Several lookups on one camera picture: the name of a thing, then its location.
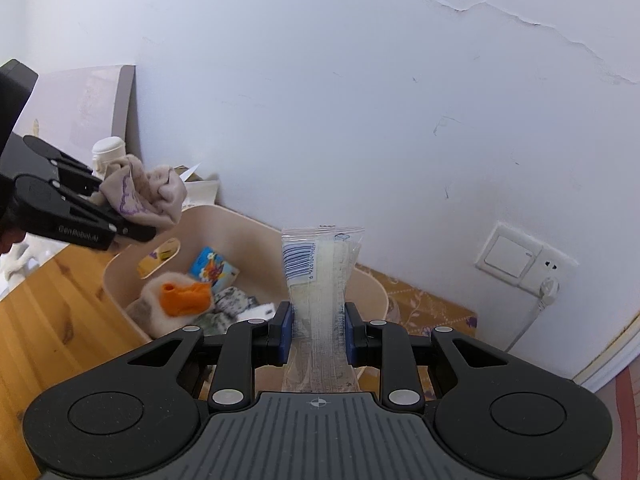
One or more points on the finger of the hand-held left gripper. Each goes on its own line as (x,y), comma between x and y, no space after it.
(65,215)
(70,172)

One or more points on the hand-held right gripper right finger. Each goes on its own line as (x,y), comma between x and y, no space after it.
(351,337)

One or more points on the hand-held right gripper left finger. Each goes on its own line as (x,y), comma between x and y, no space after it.
(285,332)

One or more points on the clear cotton pad packet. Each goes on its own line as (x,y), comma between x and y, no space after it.
(320,280)

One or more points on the beige sock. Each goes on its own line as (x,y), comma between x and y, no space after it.
(150,195)

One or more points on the beige plastic basket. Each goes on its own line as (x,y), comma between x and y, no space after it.
(240,240)

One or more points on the white thermos bottle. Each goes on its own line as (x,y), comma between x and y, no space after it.
(107,152)

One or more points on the blue white patterned sock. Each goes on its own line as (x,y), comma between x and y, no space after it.
(227,305)

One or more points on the white plush toy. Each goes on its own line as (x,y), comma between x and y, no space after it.
(20,265)

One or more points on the colourful cartoon box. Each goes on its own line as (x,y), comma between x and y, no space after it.
(212,267)

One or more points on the wooden desk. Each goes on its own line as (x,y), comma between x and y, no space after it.
(60,320)

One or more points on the white wall switch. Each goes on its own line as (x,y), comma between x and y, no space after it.
(507,255)

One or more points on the white door frame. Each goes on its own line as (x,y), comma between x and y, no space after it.
(610,350)

